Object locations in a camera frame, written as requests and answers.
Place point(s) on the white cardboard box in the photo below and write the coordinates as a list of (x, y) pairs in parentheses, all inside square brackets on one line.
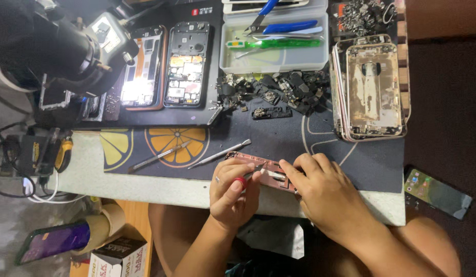
[(118, 257)]

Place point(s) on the person's right hand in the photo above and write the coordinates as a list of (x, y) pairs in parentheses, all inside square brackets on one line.
[(330, 196)]

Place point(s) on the yellow and black tool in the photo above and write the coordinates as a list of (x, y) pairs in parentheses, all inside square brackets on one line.
[(64, 154)]

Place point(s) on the clear plastic tray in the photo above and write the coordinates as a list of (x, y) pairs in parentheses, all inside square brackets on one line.
[(276, 59)]

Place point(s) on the pile of black phone parts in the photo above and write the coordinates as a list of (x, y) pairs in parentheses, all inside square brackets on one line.
[(284, 90)]

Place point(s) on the beige tape roll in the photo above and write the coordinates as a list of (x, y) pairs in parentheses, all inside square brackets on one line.
[(101, 227)]

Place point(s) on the checkered wooden board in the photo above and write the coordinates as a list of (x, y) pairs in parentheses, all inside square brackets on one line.
[(402, 57)]

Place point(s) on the black microscope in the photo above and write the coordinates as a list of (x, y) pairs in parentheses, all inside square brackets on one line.
[(49, 42)]

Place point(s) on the stack of gold phone housings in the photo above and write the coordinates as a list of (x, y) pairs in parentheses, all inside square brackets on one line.
[(372, 88)]

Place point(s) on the black repair mat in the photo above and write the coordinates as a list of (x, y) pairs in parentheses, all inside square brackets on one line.
[(184, 115)]

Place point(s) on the dark smartphone with lit screen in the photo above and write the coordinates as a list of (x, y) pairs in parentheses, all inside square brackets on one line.
[(438, 192)]

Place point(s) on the black power device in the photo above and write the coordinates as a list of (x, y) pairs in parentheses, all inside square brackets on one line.
[(28, 154)]

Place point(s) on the black phone board part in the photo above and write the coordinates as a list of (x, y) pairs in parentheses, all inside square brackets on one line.
[(272, 112)]

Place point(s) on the smartphone with purple screen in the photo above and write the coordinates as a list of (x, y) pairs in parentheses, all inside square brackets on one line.
[(53, 242)]

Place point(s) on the person's legs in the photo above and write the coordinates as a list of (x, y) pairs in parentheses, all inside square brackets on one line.
[(430, 246)]

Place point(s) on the green transparent screwdriver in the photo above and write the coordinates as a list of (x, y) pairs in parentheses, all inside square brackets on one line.
[(276, 44)]

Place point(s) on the person's left hand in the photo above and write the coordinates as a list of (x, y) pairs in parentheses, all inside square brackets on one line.
[(226, 207)]

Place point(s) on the opened black phone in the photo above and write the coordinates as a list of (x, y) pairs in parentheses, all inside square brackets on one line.
[(187, 65)]

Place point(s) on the opened phone with orange frame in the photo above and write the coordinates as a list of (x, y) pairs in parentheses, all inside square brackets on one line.
[(143, 69)]

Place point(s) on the dark citrus-print work mat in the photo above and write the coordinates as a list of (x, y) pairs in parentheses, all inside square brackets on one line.
[(268, 134)]

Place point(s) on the red-capped small screwdriver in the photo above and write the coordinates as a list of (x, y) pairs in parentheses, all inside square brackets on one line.
[(242, 181)]

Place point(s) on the white cloth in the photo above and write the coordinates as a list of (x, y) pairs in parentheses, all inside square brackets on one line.
[(276, 238)]

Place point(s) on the metal scalpel knife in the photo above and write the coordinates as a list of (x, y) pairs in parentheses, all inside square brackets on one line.
[(161, 156)]

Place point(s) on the metal spudger tool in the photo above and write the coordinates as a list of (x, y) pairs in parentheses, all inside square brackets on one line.
[(218, 154)]

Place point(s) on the pink phone housing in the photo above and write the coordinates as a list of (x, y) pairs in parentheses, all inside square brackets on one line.
[(274, 180)]

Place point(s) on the pile of small metal parts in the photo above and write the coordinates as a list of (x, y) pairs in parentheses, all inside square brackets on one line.
[(361, 15)]

